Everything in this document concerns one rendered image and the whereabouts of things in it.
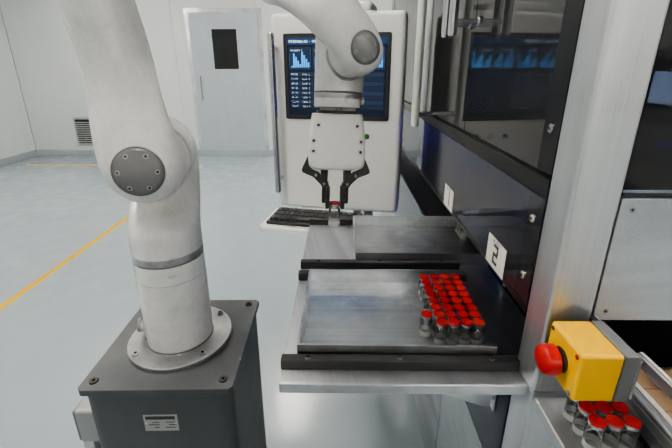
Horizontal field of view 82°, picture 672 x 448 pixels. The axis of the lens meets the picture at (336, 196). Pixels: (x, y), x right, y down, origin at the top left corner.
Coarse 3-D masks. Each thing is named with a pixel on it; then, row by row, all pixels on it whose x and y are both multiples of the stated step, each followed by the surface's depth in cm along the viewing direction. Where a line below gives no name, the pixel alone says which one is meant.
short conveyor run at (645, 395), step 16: (640, 352) 56; (656, 368) 53; (640, 384) 55; (656, 384) 52; (640, 400) 52; (656, 400) 53; (640, 416) 52; (656, 416) 50; (640, 432) 52; (656, 432) 49
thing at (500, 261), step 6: (492, 240) 75; (492, 246) 75; (498, 246) 72; (486, 252) 78; (492, 252) 75; (498, 252) 72; (504, 252) 70; (486, 258) 78; (498, 258) 72; (504, 258) 70; (492, 264) 75; (498, 264) 72; (504, 264) 70; (498, 270) 72
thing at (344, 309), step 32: (320, 288) 88; (352, 288) 88; (384, 288) 88; (416, 288) 88; (320, 320) 77; (352, 320) 77; (384, 320) 77; (416, 320) 77; (320, 352) 66; (352, 352) 66; (384, 352) 66; (416, 352) 66; (448, 352) 65; (480, 352) 65
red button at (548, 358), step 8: (544, 344) 51; (552, 344) 51; (536, 352) 52; (544, 352) 50; (552, 352) 50; (536, 360) 52; (544, 360) 50; (552, 360) 49; (560, 360) 49; (544, 368) 50; (552, 368) 49; (560, 368) 49
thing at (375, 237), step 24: (360, 216) 122; (384, 216) 122; (408, 216) 122; (432, 216) 122; (360, 240) 112; (384, 240) 112; (408, 240) 112; (432, 240) 112; (456, 240) 112; (480, 264) 98
